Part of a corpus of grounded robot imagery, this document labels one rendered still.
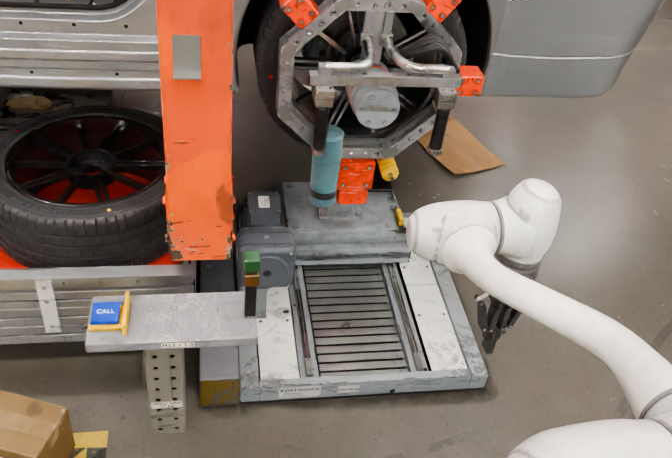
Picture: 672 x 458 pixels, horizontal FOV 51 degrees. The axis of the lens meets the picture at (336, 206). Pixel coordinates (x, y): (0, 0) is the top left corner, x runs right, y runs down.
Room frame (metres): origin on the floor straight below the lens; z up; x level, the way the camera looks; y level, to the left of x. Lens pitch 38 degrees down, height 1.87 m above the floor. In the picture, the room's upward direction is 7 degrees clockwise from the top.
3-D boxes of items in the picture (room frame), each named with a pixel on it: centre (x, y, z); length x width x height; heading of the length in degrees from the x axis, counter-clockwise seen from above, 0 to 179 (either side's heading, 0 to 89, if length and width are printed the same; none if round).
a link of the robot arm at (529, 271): (1.07, -0.37, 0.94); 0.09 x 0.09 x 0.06
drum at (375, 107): (1.86, -0.06, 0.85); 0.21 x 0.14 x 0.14; 13
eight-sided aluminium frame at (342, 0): (1.93, -0.04, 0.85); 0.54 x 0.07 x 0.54; 103
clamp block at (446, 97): (1.76, -0.26, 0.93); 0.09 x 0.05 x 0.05; 13
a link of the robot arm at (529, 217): (1.07, -0.36, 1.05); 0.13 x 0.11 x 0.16; 105
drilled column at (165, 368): (1.24, 0.41, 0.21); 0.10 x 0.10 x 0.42; 13
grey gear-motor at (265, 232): (1.79, 0.23, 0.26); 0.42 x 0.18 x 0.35; 13
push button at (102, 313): (1.21, 0.55, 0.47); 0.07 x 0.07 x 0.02; 13
